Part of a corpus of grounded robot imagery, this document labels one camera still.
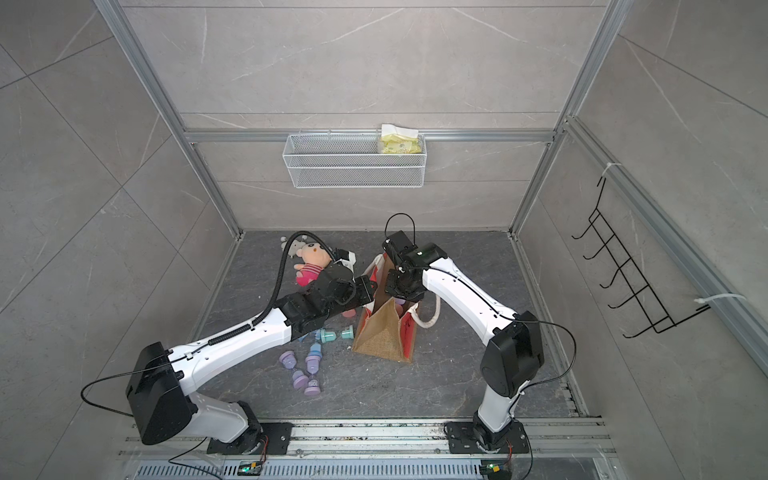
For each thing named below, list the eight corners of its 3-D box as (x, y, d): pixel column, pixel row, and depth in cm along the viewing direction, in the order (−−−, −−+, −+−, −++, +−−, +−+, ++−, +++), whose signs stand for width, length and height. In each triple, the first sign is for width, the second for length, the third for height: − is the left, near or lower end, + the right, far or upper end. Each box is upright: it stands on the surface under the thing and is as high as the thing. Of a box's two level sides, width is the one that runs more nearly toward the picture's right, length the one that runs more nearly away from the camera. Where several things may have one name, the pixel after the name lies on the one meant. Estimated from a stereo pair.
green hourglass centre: (322, 342, 91) (320, 338, 88) (322, 332, 93) (320, 328, 90) (354, 338, 92) (353, 334, 89) (353, 328, 94) (352, 324, 91)
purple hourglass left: (297, 393, 82) (295, 390, 80) (280, 358, 88) (277, 355, 86) (311, 384, 83) (309, 381, 81) (293, 350, 90) (291, 347, 87)
